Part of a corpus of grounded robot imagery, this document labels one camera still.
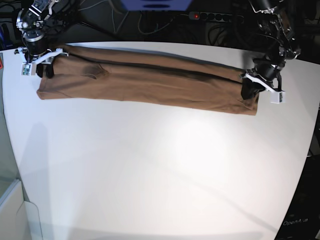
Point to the black OpenArm base box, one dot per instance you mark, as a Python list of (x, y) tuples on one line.
[(302, 220)]

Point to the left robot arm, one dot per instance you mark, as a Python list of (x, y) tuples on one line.
[(277, 24)]

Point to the black power strip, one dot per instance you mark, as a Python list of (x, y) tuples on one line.
[(210, 17)]

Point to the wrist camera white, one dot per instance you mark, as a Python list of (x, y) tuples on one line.
[(278, 97), (28, 69)]

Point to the blue overhead mount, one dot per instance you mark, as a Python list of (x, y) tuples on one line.
[(156, 5)]

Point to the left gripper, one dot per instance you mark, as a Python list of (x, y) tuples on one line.
[(253, 83)]

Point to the white bin at left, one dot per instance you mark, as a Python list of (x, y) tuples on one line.
[(19, 219)]

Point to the black tripod stand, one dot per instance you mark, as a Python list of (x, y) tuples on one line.
[(82, 20)]

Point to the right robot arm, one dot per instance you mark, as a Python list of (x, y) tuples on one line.
[(36, 23)]

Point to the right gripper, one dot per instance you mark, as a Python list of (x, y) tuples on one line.
[(44, 62)]

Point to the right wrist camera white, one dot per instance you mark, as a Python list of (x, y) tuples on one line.
[(28, 69)]

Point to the brown T-shirt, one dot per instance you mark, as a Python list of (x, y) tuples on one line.
[(147, 77)]

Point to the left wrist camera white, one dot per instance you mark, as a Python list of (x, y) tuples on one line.
[(278, 97)]

